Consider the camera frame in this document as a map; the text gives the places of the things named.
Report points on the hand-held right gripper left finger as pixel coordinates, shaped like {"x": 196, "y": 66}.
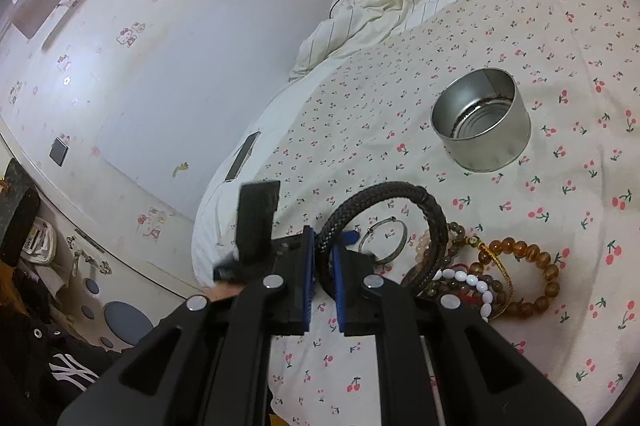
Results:
{"x": 305, "y": 278}

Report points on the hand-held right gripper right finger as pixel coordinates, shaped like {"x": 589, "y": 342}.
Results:
{"x": 339, "y": 286}

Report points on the thin silver bangle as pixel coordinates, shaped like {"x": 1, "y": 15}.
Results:
{"x": 382, "y": 221}

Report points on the round metal tin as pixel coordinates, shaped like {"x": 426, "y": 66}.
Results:
{"x": 480, "y": 148}

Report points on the white mattress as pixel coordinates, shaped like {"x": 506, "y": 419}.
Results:
{"x": 225, "y": 216}

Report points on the smartphone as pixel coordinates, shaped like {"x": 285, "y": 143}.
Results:
{"x": 242, "y": 156}

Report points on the white pouch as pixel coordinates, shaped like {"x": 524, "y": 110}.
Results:
{"x": 40, "y": 241}

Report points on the black cap with white logo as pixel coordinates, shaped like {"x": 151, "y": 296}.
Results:
{"x": 70, "y": 368}

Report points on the grey wall switch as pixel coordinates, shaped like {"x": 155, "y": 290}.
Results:
{"x": 58, "y": 151}

